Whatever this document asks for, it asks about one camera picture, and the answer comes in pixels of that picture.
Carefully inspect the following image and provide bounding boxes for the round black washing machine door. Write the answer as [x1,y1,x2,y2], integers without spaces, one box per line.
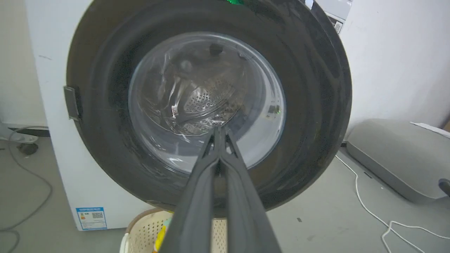
[64,0,353,215]

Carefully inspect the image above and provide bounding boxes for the yellow item in basket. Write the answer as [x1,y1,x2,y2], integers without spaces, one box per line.
[153,219,173,253]

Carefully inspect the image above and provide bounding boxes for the cream perforated laundry basket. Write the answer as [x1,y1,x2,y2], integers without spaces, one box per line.
[120,208,228,253]

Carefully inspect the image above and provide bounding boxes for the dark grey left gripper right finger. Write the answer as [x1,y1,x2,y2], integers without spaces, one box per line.
[219,126,282,253]

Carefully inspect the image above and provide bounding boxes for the white cable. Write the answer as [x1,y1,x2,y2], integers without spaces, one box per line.
[335,155,450,253]

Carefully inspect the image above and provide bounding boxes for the grey cable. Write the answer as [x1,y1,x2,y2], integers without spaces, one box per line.
[0,126,53,253]

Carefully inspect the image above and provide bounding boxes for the blue energy label sticker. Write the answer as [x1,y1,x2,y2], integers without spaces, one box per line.
[76,207,108,231]

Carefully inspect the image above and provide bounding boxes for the grey flat device base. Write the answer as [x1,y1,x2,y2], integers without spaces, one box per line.
[346,119,450,203]

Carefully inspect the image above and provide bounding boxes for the white washing machine body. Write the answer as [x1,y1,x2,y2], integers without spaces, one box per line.
[25,0,353,231]

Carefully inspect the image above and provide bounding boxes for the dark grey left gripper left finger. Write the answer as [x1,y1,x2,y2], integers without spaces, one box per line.
[159,127,221,253]

